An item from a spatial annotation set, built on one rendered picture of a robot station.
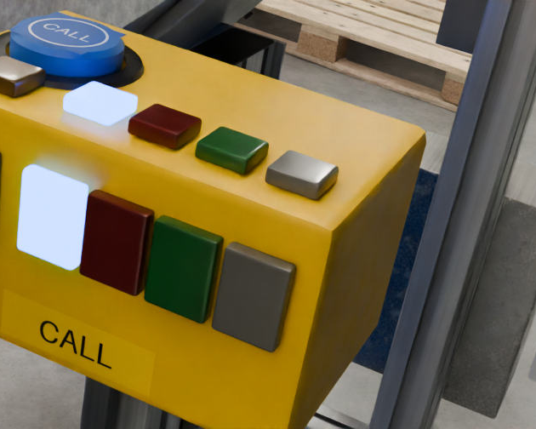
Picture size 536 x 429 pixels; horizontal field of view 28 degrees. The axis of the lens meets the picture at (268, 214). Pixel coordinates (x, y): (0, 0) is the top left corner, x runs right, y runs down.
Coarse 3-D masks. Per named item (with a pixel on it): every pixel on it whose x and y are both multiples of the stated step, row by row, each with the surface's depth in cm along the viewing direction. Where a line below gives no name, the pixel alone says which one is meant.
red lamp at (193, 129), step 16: (144, 112) 34; (160, 112) 34; (176, 112) 34; (128, 128) 33; (144, 128) 33; (160, 128) 33; (176, 128) 33; (192, 128) 34; (160, 144) 33; (176, 144) 33
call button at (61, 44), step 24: (24, 24) 38; (48, 24) 38; (72, 24) 38; (96, 24) 39; (24, 48) 36; (48, 48) 36; (72, 48) 36; (96, 48) 37; (120, 48) 38; (48, 72) 36; (72, 72) 36; (96, 72) 37
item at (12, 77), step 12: (0, 60) 35; (12, 60) 36; (0, 72) 35; (12, 72) 35; (24, 72) 35; (36, 72) 35; (0, 84) 34; (12, 84) 34; (24, 84) 35; (36, 84) 35; (12, 96) 34
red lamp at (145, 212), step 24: (96, 192) 33; (96, 216) 33; (120, 216) 33; (144, 216) 32; (96, 240) 33; (120, 240) 33; (144, 240) 33; (96, 264) 34; (120, 264) 33; (144, 264) 33; (120, 288) 34
